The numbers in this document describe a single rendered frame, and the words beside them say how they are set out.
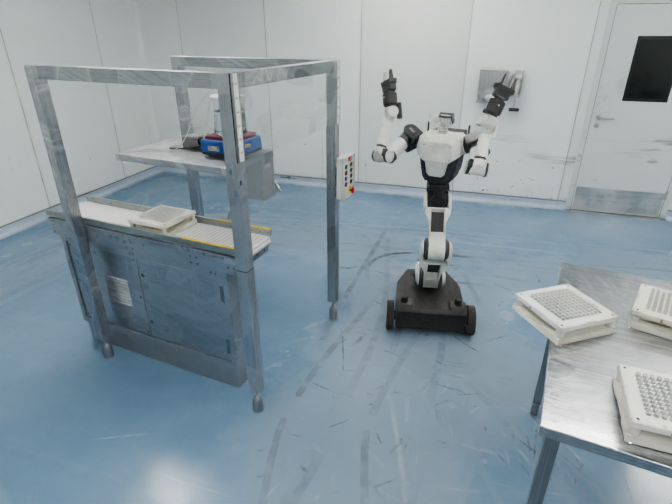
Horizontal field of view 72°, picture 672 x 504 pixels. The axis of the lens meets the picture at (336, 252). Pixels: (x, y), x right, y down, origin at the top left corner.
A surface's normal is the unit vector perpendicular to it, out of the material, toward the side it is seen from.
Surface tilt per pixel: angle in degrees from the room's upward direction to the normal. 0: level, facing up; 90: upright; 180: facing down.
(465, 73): 90
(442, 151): 90
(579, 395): 0
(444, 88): 90
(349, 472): 0
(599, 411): 0
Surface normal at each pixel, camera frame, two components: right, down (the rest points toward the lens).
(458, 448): 0.00, -0.90
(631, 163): -0.30, 0.41
